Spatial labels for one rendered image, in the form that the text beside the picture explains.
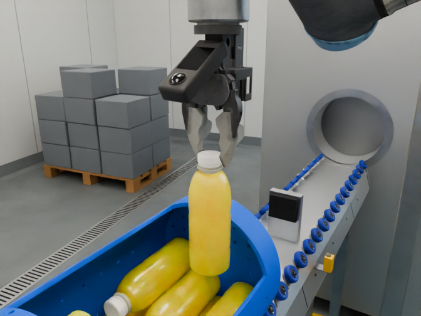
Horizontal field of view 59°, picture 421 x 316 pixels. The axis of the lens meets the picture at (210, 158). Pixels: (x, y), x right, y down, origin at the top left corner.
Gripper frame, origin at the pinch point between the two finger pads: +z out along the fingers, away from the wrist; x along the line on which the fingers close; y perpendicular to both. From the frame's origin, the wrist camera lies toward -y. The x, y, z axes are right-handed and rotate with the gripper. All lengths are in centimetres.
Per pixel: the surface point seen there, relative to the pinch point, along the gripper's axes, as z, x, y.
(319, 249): 43, -7, 52
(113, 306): 22.9, 9.8, -14.0
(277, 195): 27, 7, 50
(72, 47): -4, 392, 296
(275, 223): 37, 7, 52
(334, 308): 114, -2, 120
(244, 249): 21.7, -1.5, 10.4
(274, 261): 21.2, -8.5, 9.0
